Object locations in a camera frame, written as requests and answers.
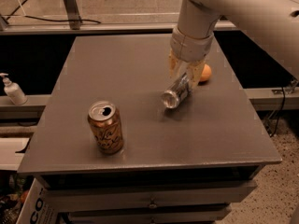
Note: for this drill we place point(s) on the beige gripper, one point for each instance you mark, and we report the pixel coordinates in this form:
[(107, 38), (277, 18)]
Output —
[(191, 47)]

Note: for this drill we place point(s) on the silver redbull can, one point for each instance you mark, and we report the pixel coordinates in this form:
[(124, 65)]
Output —
[(177, 92)]

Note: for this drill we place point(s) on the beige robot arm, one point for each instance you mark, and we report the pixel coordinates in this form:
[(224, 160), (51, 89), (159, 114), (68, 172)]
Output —
[(272, 25)]

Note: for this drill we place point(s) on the orange soda can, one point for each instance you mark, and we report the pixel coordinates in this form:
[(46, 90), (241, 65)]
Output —
[(105, 122)]

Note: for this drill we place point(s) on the orange fruit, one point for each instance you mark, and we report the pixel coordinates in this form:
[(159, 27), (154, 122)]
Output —
[(206, 74)]

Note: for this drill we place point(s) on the grey drawer cabinet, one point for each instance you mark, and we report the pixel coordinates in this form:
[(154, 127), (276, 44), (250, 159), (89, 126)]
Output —
[(181, 166)]

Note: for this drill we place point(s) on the white pump bottle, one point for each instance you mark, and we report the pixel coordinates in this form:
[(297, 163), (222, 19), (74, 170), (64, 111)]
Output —
[(13, 90)]

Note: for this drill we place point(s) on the white cardboard box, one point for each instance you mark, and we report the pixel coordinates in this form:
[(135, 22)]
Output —
[(36, 209)]

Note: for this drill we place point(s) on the left metal post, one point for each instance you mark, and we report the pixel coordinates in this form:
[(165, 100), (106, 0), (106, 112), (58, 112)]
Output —
[(73, 16)]

